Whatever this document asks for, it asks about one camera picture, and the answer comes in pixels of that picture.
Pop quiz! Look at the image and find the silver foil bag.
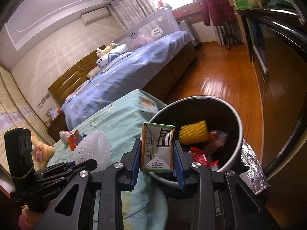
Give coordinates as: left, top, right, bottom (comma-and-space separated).
239, 140, 270, 195

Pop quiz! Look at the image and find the beige teddy bear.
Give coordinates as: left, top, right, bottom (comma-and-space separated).
31, 135, 55, 171

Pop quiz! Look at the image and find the blue white pillow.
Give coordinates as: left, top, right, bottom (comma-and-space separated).
96, 44, 132, 72

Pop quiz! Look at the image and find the left hand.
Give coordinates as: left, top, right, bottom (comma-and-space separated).
18, 200, 54, 229

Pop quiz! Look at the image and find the white air conditioner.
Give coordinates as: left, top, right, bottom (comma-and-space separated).
80, 7, 109, 25

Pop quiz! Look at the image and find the yellow foam fruit net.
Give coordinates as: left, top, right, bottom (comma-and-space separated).
178, 121, 209, 145

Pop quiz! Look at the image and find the wooden window desk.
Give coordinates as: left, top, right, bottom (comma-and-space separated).
172, 1, 203, 24

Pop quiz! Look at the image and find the red chip bag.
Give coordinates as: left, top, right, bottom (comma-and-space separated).
189, 147, 220, 171

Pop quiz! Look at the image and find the orange green drink carton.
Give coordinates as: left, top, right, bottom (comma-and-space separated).
140, 122, 175, 173

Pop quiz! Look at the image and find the purple plush toy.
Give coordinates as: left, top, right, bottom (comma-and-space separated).
133, 34, 155, 49

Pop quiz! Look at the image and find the white mesh bed rail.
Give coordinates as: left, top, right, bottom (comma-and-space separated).
115, 7, 180, 51

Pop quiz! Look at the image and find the white foam fruit net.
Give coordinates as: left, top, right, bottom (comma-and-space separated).
73, 130, 112, 167

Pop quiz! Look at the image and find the white paper ball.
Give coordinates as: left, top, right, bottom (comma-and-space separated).
59, 130, 72, 145

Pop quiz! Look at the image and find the small red snack wrapper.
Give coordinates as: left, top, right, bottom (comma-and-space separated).
68, 130, 83, 151

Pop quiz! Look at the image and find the black trash bin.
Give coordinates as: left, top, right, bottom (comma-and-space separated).
149, 96, 243, 190

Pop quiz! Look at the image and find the grey curtain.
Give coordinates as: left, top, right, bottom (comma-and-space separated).
107, 0, 157, 31

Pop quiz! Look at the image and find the dark red jacket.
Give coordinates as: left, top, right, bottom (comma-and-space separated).
201, 0, 237, 26

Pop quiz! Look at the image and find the small yellow plush toy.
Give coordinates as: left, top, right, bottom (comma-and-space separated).
96, 42, 118, 58

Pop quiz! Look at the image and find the blue bed quilt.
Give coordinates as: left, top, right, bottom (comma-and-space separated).
61, 31, 194, 130

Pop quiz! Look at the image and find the wooden nightstand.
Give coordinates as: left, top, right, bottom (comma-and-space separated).
47, 112, 68, 141

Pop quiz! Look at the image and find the black tv cabinet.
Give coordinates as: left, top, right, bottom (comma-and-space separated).
238, 8, 306, 177

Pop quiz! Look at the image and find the wooden headboard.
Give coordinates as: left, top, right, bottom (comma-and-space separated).
48, 51, 98, 105

